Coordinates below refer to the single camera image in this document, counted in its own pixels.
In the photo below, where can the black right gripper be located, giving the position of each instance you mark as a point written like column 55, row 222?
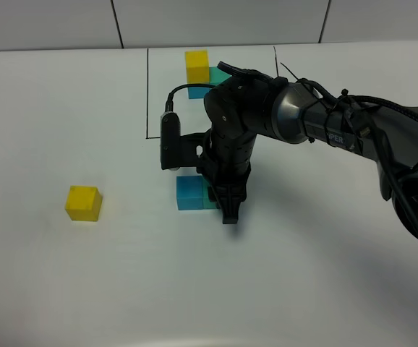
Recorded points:
column 228, row 171

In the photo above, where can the green cube block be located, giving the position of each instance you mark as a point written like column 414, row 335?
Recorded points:
column 208, row 197

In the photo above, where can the blue cube block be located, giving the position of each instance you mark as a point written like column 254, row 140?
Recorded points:
column 189, row 193

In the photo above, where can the yellow cube block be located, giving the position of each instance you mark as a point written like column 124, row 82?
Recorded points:
column 83, row 203

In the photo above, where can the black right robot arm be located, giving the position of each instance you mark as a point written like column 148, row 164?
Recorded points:
column 249, row 104

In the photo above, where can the template blue block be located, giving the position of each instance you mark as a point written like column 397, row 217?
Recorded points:
column 195, row 93

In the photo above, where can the template green block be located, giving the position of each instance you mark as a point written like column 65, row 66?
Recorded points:
column 217, row 76

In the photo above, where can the template yellow block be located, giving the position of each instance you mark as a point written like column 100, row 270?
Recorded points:
column 197, row 66

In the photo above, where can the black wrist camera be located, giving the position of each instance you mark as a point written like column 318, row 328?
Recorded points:
column 176, row 150

